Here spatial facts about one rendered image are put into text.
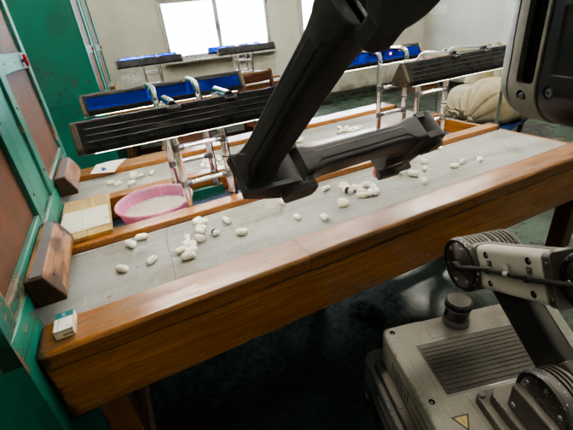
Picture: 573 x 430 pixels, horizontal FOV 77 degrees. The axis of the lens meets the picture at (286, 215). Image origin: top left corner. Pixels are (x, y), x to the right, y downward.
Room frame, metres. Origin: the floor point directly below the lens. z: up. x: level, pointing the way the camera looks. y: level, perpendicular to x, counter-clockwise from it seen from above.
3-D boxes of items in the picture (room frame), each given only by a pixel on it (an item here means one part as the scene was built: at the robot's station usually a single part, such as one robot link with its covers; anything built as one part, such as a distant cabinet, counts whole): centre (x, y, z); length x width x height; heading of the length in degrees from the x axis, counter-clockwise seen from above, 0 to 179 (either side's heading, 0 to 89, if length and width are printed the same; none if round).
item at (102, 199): (1.08, 0.66, 0.77); 0.33 x 0.15 x 0.01; 23
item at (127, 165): (1.91, 0.11, 0.67); 1.81 x 0.12 x 0.19; 113
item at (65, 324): (0.56, 0.47, 0.78); 0.06 x 0.04 x 0.02; 23
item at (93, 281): (1.09, -0.24, 0.73); 1.81 x 0.30 x 0.02; 113
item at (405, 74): (1.35, -0.70, 1.08); 0.62 x 0.08 x 0.07; 113
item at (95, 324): (0.90, -0.32, 0.67); 1.81 x 0.12 x 0.19; 113
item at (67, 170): (1.37, 0.84, 0.83); 0.30 x 0.06 x 0.07; 23
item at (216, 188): (1.42, 0.37, 0.90); 0.20 x 0.19 x 0.45; 113
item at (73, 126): (0.97, 0.19, 1.08); 0.62 x 0.08 x 0.07; 113
